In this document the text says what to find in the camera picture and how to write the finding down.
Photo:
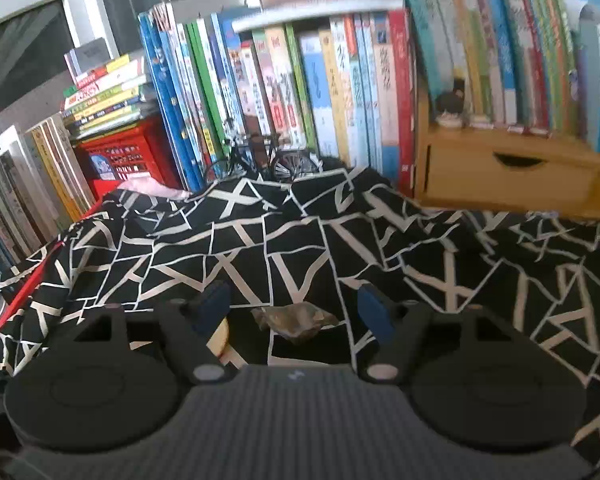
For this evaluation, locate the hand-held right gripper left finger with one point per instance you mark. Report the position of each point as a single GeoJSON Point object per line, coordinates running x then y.
{"type": "Point", "coordinates": [212, 305]}

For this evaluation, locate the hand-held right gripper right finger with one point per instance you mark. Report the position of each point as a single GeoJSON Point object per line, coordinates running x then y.
{"type": "Point", "coordinates": [375, 312]}

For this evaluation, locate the brown wrapper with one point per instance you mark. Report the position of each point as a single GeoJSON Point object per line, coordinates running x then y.
{"type": "Point", "coordinates": [295, 322]}

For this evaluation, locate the row of tall thin books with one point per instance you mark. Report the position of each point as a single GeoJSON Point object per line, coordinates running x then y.
{"type": "Point", "coordinates": [35, 185]}

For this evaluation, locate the row of colourful upright books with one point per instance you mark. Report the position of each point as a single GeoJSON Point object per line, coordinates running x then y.
{"type": "Point", "coordinates": [280, 85]}

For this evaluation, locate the stack of flat books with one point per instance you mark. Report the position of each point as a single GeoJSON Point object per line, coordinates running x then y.
{"type": "Point", "coordinates": [105, 90]}

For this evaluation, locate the row of books on organizer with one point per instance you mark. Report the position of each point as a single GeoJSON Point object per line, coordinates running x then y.
{"type": "Point", "coordinates": [520, 50]}

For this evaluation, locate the black white geometric cloth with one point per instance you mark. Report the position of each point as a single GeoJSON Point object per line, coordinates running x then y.
{"type": "Point", "coordinates": [305, 240]}

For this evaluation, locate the pink cloth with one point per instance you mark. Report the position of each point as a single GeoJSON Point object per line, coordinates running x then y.
{"type": "Point", "coordinates": [155, 191]}

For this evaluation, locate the black model bicycle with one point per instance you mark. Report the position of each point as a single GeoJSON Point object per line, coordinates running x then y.
{"type": "Point", "coordinates": [237, 156]}

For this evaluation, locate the wooden desk organizer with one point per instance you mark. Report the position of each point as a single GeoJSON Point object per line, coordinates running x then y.
{"type": "Point", "coordinates": [480, 180]}

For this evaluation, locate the red plastic crate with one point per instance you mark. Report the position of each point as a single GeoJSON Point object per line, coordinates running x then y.
{"type": "Point", "coordinates": [135, 150]}

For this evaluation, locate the red thin folder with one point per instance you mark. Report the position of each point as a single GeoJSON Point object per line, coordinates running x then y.
{"type": "Point", "coordinates": [25, 285]}

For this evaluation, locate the small dark figurine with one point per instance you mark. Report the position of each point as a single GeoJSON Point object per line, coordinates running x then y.
{"type": "Point", "coordinates": [452, 102]}

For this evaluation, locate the window with white frame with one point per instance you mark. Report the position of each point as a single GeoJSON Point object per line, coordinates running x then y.
{"type": "Point", "coordinates": [25, 40]}

